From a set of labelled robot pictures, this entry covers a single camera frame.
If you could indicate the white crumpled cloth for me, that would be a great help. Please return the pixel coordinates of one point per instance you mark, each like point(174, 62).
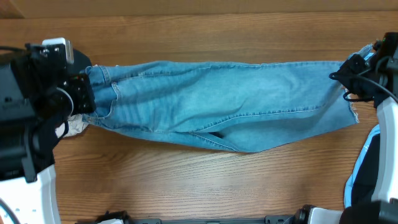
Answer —
point(76, 125)

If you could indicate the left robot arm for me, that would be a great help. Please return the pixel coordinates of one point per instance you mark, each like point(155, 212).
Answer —
point(42, 86)

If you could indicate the light blue denim jeans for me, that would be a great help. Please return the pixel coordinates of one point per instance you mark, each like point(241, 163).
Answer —
point(226, 106)

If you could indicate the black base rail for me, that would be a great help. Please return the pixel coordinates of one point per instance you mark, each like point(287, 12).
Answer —
point(123, 218)

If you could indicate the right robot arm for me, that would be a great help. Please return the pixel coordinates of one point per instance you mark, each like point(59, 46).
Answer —
point(383, 205)

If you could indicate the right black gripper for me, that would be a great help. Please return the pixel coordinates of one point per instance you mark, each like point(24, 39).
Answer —
point(342, 75)

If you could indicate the dark navy folded shirt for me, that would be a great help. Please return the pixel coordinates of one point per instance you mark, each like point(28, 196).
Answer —
point(81, 62)

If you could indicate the black garment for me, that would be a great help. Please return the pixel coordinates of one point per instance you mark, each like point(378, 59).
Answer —
point(366, 176)

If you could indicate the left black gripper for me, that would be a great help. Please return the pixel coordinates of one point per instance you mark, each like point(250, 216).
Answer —
point(79, 83)

